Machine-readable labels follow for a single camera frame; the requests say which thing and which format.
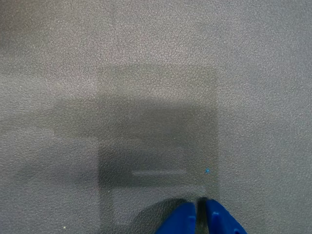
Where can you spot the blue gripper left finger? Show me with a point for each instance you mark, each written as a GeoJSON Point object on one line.
{"type": "Point", "coordinates": [180, 221]}

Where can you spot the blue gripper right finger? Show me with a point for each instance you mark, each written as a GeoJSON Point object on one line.
{"type": "Point", "coordinates": [221, 219]}

